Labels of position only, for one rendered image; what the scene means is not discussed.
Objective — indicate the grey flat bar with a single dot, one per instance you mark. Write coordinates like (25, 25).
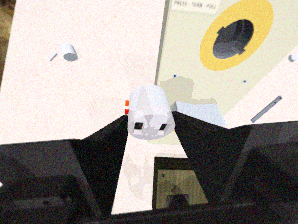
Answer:
(268, 107)

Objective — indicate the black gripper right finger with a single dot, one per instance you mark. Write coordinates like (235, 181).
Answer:
(217, 154)

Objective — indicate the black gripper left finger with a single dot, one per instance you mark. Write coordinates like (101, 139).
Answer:
(95, 161)

